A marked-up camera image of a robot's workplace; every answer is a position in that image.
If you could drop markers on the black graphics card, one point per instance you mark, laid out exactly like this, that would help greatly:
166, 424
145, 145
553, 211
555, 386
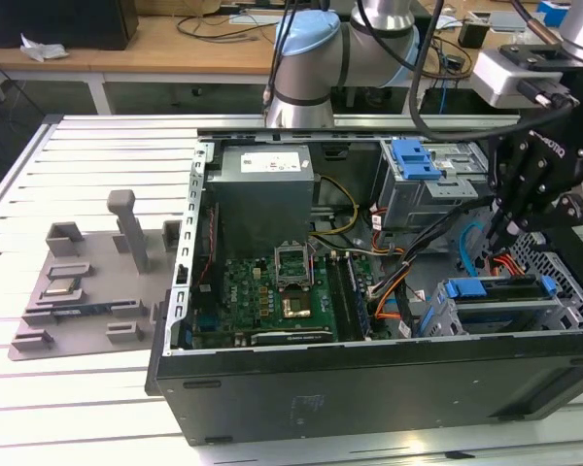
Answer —
291, 337

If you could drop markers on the grey flat box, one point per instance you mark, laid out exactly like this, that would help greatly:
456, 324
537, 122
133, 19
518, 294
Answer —
507, 20

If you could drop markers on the dark blue RAM stick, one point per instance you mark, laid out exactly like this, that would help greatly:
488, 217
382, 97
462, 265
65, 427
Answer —
73, 311

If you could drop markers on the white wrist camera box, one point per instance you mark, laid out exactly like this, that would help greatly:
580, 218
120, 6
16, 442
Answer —
495, 77

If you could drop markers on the wooden desk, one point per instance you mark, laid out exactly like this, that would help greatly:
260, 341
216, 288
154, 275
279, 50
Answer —
126, 48

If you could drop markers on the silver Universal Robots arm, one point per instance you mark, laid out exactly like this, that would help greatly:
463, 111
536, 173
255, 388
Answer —
301, 73

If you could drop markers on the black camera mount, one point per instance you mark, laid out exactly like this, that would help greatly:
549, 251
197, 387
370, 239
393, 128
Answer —
529, 53

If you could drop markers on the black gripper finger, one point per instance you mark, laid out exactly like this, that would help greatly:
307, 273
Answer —
498, 175
554, 213

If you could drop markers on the metal drive cage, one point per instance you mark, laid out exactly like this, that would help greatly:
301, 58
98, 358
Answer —
408, 204

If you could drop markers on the blue RAM slot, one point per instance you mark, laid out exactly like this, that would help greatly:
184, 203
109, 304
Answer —
361, 301

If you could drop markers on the CPU socket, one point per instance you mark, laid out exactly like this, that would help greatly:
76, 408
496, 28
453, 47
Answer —
296, 308

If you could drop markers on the black PC case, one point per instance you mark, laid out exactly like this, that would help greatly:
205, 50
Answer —
369, 398

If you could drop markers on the grey power supply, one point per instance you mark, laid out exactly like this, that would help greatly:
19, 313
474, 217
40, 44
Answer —
257, 209

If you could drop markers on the thin locking lever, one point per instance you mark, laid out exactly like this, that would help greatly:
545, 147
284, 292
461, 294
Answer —
313, 264

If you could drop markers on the white flat device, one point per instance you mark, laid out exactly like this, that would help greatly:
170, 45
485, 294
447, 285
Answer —
252, 19

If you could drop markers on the crumpled white paper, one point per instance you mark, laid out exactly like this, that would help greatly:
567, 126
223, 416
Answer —
41, 51

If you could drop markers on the black RAM slot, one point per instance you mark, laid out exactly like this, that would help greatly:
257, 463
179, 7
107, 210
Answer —
337, 296
350, 296

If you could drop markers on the blue cardboard box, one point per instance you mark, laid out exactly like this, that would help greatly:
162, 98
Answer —
551, 7

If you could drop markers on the dark square container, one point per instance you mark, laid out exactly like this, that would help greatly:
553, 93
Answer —
473, 35

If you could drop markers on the blue plastic drive carrier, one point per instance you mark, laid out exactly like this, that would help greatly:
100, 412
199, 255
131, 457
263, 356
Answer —
413, 165

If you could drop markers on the metal disk bay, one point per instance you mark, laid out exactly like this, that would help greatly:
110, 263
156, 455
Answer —
435, 310

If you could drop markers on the grey parts rack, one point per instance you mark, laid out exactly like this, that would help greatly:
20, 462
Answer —
102, 291

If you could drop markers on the silver CPU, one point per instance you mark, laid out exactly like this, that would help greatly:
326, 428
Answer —
62, 286

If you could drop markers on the large black box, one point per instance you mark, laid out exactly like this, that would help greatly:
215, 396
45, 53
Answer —
53, 24

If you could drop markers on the green motherboard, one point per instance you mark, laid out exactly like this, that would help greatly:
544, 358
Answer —
243, 301

